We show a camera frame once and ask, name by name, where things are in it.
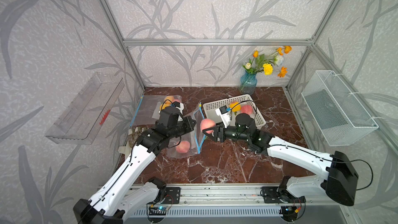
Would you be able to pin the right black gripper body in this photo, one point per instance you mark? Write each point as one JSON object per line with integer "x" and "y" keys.
{"x": 231, "y": 133}

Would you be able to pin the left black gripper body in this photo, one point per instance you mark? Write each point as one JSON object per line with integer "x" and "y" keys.
{"x": 180, "y": 127}

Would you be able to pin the yellow peach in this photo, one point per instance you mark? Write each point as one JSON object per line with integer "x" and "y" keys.
{"x": 235, "y": 107}
{"x": 163, "y": 106}

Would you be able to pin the pink peach top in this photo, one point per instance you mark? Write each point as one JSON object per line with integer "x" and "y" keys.
{"x": 206, "y": 124}

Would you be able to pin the clear zip-top bag blue zipper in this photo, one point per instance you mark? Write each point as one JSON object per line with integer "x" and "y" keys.
{"x": 148, "y": 111}

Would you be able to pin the white plastic fruit basket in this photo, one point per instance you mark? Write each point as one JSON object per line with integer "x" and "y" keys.
{"x": 209, "y": 109}

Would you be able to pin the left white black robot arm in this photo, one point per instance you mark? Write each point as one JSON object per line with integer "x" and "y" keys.
{"x": 113, "y": 204}

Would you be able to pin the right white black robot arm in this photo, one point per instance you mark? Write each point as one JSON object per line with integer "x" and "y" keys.
{"x": 334, "y": 175}

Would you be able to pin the small brown woven basket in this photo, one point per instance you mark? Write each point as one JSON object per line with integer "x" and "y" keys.
{"x": 133, "y": 135}

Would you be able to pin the blue glass vase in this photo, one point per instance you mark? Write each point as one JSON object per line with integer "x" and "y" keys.
{"x": 248, "y": 83}

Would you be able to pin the orange yellow artificial flowers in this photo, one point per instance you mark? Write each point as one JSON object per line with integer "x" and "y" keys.
{"x": 267, "y": 63}

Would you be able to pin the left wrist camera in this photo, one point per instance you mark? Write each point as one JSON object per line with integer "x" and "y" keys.
{"x": 179, "y": 106}

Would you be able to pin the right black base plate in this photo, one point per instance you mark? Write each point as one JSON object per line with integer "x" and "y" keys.
{"x": 279, "y": 196}

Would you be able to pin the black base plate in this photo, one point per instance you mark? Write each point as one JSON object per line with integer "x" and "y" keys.
{"x": 168, "y": 195}
{"x": 279, "y": 196}

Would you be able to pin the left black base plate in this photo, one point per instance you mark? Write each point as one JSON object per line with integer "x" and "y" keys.
{"x": 168, "y": 195}

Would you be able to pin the clear plastic wall shelf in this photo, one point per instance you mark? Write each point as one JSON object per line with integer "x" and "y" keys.
{"x": 82, "y": 120}

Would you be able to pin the white wire mesh basket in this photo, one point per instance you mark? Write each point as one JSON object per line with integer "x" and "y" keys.
{"x": 341, "y": 117}

